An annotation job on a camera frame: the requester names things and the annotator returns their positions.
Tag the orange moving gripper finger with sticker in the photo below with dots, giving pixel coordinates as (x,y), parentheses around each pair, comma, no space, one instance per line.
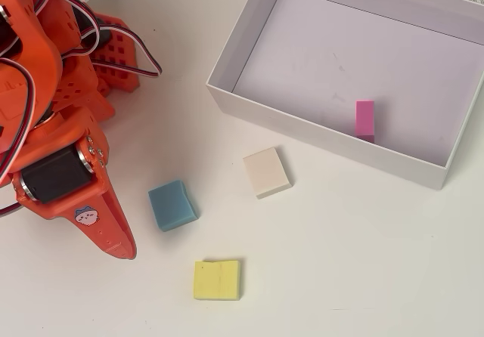
(109,227)

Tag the cream foam cuboid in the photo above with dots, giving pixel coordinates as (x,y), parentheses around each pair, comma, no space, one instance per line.
(264,170)

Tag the yellow foam cuboid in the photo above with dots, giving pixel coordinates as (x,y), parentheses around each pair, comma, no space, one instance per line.
(216,280)

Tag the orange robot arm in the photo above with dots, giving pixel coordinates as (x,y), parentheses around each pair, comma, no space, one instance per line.
(38,50)

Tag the orange robot base with holes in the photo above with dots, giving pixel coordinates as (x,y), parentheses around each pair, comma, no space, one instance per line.
(121,50)

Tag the blue foam cuboid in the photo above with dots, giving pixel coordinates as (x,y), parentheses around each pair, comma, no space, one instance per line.
(170,206)

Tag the orange gripper body black servo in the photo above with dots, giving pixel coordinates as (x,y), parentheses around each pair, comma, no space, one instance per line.
(53,176)

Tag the pink foam cuboid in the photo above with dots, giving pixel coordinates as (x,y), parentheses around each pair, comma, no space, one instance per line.
(365,118)

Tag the cartoon face sticker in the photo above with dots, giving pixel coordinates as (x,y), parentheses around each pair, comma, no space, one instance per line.
(87,216)

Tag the white cardboard box bin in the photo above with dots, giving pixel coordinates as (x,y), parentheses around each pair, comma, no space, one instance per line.
(321,50)

